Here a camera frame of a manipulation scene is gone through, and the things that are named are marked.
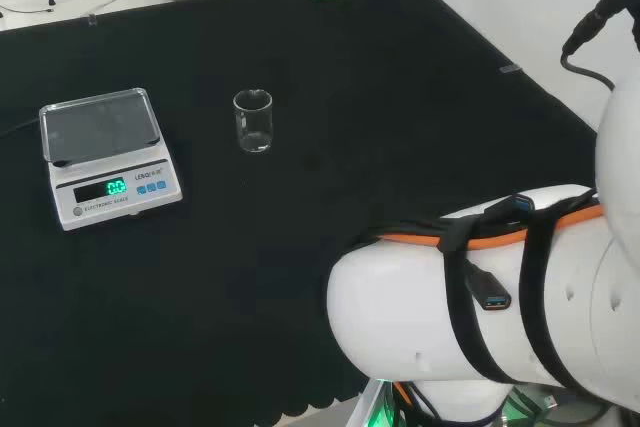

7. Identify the black bench cloth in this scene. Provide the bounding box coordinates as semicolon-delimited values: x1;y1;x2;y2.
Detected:
0;0;602;427

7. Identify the black cable with blue plug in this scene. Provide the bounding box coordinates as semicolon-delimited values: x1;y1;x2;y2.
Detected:
463;258;514;312

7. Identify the white electronic balance steel pan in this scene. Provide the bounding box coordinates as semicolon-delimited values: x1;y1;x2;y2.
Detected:
38;87;184;233

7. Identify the clear glass beaker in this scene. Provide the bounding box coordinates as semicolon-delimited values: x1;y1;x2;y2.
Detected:
232;89;275;155

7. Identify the thick black cable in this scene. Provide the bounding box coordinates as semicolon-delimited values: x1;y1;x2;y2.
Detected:
560;0;629;94

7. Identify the orange cable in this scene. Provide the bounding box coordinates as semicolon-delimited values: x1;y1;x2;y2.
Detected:
375;203;606;252

